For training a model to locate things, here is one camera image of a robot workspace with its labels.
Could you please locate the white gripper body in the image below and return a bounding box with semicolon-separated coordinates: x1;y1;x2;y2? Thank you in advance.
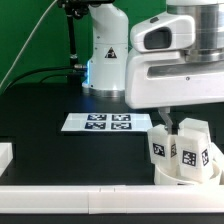
125;49;224;109

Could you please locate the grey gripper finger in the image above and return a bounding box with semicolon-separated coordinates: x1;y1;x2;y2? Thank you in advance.
158;107;178;134

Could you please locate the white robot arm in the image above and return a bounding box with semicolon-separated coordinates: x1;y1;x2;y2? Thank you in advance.
83;0;224;127

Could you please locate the white right fence bar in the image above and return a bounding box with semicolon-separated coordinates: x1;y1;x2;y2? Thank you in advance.
211;143;224;185

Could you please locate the white fence bar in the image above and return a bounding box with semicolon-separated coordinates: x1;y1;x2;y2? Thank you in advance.
211;143;224;185
0;143;13;176
0;185;224;214

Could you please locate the white front fence bar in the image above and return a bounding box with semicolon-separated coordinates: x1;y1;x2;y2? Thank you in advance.
0;185;224;214

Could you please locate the white left fence bar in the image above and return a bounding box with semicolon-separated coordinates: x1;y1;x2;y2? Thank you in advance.
0;143;13;176

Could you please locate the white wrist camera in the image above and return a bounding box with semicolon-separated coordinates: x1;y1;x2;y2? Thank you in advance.
130;12;196;53

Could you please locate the white marker base plate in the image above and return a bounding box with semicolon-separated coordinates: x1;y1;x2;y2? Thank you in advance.
62;113;152;132

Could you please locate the black cable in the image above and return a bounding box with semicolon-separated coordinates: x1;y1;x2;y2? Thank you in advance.
0;65;88;96

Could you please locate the white cable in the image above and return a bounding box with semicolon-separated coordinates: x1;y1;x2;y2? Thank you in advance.
0;0;58;88

